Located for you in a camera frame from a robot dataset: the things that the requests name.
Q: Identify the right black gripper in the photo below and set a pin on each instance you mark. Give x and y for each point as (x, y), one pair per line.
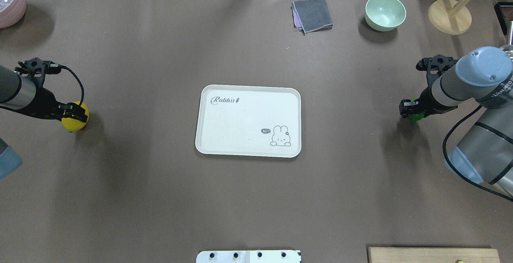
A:
(427, 101)

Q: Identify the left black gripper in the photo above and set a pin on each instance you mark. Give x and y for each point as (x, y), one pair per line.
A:
(45, 105)

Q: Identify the green lime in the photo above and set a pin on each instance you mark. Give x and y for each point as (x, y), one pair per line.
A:
(416, 117)

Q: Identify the yellow lemon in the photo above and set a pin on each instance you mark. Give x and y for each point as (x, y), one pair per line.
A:
(78, 120)

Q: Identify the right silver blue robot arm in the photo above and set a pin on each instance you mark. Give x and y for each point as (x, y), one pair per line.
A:
(479, 147)

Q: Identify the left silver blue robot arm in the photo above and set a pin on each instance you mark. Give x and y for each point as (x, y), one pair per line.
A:
(22, 92)

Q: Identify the cream rabbit tray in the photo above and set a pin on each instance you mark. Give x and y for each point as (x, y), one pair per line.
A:
(249, 121)

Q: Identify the mint green bowl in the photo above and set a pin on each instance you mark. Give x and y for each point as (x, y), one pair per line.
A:
(384, 15)

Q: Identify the wooden mug tree stand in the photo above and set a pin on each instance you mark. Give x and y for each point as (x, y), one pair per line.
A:
(450, 16)

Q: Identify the metal scoop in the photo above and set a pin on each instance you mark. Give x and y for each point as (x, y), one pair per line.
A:
(508, 42)

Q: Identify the pink bowl with ice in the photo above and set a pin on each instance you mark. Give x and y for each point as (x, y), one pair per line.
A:
(11, 11)

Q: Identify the grey folded cloth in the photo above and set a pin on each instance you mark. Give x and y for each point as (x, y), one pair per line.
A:
(311, 15)

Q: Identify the wooden cutting board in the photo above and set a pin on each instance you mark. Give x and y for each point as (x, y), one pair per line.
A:
(432, 255)

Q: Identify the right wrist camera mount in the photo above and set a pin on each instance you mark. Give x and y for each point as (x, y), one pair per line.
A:
(435, 67)

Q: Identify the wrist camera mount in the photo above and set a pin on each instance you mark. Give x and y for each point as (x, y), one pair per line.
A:
(435, 67)
(34, 68)

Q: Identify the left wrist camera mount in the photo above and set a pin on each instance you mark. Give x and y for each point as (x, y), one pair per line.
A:
(34, 68)

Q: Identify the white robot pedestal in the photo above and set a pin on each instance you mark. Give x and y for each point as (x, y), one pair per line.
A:
(249, 256)

